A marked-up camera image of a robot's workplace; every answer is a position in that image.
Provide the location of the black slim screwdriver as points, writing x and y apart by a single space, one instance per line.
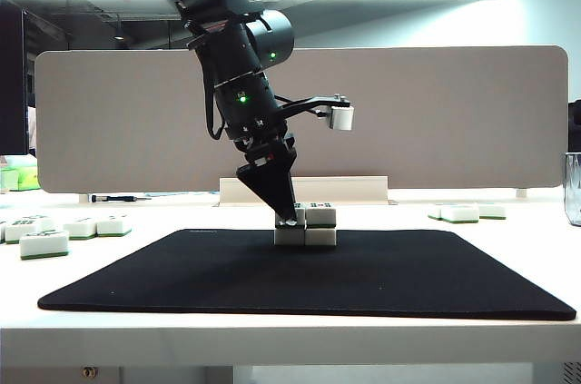
111 198

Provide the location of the white green-backed mahjong tile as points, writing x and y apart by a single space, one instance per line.
435 213
43 245
18 233
113 226
45 223
79 230
492 212
2 232
459 215

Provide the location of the beige fabric desk partition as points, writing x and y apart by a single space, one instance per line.
408 121

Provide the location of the black rectangular mat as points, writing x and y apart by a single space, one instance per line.
290 284

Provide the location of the black device behind partition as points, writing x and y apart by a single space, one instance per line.
575 114

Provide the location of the clear faceted drinking glass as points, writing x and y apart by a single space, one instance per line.
574 193

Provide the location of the green white carton box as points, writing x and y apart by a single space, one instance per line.
20 180

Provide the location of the brass table screw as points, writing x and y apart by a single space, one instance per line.
88 372

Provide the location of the red-centred bamboo mahjong tile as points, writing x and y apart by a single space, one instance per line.
321 237
289 237
321 215
301 215

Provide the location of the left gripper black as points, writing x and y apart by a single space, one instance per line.
254 121

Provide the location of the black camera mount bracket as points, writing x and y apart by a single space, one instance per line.
308 102

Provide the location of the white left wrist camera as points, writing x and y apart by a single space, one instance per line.
341 118

